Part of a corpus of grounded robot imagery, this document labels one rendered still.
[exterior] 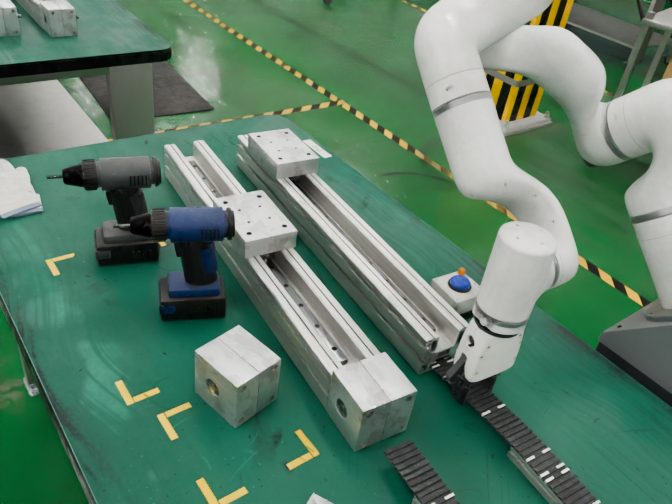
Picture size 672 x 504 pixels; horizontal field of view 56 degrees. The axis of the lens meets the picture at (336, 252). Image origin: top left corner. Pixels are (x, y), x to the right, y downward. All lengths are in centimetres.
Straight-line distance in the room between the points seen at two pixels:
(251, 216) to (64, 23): 145
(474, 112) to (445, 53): 10
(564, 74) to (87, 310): 94
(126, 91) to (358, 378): 179
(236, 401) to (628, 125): 85
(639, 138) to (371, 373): 66
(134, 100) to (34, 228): 120
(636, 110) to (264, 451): 88
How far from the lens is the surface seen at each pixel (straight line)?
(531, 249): 90
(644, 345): 133
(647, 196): 131
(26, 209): 151
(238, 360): 99
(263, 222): 124
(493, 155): 94
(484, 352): 101
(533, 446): 108
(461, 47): 97
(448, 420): 110
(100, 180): 124
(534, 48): 117
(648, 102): 129
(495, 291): 95
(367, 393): 97
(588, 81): 121
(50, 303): 126
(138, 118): 261
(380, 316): 120
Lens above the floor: 159
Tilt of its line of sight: 36 degrees down
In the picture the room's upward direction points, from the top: 9 degrees clockwise
